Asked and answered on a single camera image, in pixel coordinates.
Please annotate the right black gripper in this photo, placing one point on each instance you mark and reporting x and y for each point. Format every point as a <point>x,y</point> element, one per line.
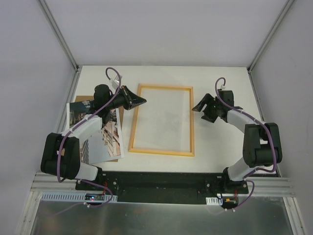
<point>210,107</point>

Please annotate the yellow photo frame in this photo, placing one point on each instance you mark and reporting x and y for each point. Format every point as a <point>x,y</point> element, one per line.
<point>192,122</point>

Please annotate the white slotted cable duct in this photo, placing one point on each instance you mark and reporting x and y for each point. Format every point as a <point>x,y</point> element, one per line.
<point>214,201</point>
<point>77,197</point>

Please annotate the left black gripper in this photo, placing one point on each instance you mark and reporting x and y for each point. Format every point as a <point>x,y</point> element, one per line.
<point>128,98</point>

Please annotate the right white slotted cable duct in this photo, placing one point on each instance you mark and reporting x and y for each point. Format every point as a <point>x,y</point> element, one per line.
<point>214,201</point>

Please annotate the right aluminium corner post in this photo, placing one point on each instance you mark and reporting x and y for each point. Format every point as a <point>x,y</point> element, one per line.
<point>282,14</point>

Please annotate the brown cardboard backing board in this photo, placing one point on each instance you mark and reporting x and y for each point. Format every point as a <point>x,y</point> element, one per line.
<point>80,98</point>

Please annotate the aluminium front rail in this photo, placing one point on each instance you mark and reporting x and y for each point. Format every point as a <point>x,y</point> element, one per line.
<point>264,186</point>

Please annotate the left aluminium corner post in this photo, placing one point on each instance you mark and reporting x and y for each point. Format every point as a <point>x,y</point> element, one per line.
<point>57,32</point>

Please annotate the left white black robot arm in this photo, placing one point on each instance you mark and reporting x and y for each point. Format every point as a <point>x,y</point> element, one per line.
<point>61,156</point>

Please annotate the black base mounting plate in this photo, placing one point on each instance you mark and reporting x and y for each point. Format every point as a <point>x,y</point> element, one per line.
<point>165,188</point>

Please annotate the printed street photo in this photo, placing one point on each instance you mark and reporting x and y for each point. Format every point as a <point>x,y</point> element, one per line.
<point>110,142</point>

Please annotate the left white slotted cable duct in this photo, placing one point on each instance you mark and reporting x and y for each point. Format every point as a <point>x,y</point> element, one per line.
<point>77,197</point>

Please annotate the shiny metal sheet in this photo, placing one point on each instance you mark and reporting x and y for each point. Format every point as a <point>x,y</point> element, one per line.
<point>258,216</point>

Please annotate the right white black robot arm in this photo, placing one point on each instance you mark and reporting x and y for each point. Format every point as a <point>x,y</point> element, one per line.
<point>261,151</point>

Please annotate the aluminium corner post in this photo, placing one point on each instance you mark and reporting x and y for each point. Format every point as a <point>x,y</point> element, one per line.
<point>57,32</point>
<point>282,14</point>

